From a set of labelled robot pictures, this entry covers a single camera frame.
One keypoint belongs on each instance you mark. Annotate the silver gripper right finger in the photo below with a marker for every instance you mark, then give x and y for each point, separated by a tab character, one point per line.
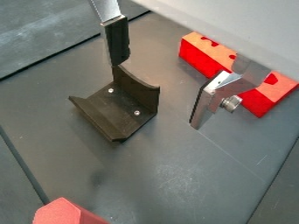
220	93

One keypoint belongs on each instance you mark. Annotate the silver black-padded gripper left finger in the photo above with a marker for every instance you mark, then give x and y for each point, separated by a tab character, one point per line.
116	28

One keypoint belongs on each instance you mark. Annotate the red hexagon peg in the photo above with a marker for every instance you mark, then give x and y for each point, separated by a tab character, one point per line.
65	212

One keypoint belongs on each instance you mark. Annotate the black curved object holder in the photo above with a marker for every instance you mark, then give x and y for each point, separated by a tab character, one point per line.
122	106

